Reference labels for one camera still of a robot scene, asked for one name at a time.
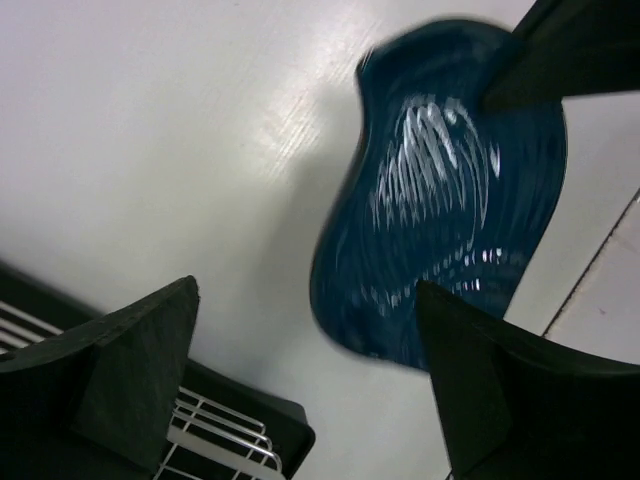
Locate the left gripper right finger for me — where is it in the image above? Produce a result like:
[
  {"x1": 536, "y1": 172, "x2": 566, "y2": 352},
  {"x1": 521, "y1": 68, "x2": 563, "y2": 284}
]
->
[{"x1": 416, "y1": 281, "x2": 639, "y2": 479}]

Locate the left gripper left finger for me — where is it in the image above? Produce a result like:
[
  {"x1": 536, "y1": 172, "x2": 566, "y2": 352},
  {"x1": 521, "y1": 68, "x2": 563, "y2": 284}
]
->
[{"x1": 1, "y1": 276, "x2": 199, "y2": 479}]

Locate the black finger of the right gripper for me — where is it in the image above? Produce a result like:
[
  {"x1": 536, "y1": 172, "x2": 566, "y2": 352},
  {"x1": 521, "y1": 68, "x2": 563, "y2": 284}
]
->
[{"x1": 481, "y1": 0, "x2": 639, "y2": 112}]

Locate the dark blue leaf dish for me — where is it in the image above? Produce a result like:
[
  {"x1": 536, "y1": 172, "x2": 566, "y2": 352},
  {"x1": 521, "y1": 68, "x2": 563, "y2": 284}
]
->
[{"x1": 309, "y1": 19, "x2": 567, "y2": 370}]

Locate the black drainer tray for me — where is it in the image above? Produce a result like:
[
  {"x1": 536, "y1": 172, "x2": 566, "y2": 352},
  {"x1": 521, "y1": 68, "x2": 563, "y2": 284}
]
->
[{"x1": 1, "y1": 267, "x2": 316, "y2": 479}]

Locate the white wire dish rack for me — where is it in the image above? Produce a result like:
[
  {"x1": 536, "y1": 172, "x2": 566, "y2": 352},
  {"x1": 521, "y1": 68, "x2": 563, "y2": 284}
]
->
[{"x1": 0, "y1": 299, "x2": 284, "y2": 480}]

